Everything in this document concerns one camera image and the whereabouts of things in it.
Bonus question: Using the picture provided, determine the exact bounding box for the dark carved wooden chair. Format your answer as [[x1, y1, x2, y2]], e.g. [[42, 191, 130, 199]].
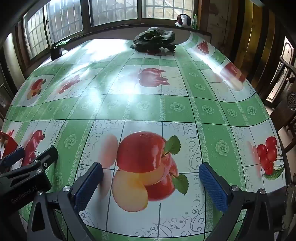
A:
[[266, 56, 296, 153]]

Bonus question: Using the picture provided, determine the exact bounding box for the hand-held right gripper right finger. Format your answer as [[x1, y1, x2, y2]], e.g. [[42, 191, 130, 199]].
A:
[[199, 163, 273, 241]]

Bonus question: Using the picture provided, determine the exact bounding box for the green fruit print tablecloth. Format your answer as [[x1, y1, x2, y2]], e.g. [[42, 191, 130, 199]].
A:
[[0, 32, 287, 241]]

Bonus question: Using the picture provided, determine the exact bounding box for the person's dark clothing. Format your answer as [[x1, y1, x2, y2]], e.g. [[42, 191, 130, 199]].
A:
[[268, 173, 296, 233]]

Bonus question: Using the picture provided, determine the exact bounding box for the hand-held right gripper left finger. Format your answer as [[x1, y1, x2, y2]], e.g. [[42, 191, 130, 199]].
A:
[[26, 162, 104, 241]]

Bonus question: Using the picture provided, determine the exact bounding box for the window with metal grille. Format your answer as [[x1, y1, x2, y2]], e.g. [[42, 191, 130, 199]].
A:
[[22, 0, 199, 61]]

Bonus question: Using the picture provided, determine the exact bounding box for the small green plant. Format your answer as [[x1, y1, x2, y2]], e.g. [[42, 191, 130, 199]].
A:
[[54, 39, 71, 48]]

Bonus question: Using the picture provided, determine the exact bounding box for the small black pot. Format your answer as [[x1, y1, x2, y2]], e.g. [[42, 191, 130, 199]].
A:
[[50, 46, 62, 61]]

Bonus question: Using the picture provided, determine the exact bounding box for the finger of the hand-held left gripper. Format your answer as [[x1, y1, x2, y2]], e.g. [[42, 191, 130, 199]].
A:
[[0, 147, 25, 172], [23, 147, 58, 172]]

